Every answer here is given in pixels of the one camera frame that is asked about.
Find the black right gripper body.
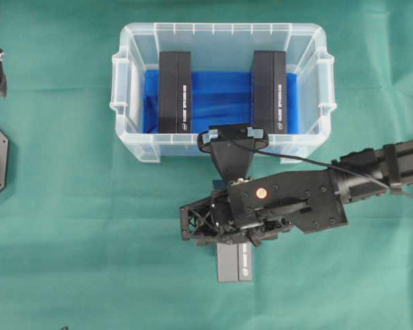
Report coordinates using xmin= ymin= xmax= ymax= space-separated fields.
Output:
xmin=180 ymin=170 xmax=348 ymax=246

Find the black camera box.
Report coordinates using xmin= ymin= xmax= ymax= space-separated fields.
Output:
xmin=158 ymin=52 xmax=192 ymax=133
xmin=216 ymin=243 xmax=253 ymax=283
xmin=251 ymin=51 xmax=287 ymax=134

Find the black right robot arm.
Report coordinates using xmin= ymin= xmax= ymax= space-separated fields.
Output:
xmin=180 ymin=140 xmax=413 ymax=246

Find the blue cloth in case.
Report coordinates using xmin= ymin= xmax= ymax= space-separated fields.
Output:
xmin=142 ymin=66 xmax=299 ymax=134

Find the clear plastic storage case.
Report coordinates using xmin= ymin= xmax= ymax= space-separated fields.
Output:
xmin=109 ymin=23 xmax=337 ymax=163

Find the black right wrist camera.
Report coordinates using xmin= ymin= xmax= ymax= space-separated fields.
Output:
xmin=197 ymin=124 xmax=269 ymax=184

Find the black camera cable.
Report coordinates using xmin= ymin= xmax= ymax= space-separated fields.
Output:
xmin=199 ymin=130 xmax=413 ymax=202

